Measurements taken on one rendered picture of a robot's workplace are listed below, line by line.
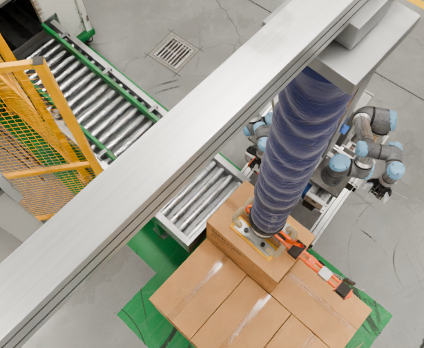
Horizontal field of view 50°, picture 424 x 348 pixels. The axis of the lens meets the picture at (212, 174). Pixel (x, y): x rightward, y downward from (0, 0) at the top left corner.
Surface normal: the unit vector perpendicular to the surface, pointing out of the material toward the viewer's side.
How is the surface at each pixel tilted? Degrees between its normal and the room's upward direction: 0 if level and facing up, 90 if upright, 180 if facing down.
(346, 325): 0
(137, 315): 0
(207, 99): 0
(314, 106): 78
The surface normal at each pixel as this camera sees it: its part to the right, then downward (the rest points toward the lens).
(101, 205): 0.00, -0.40
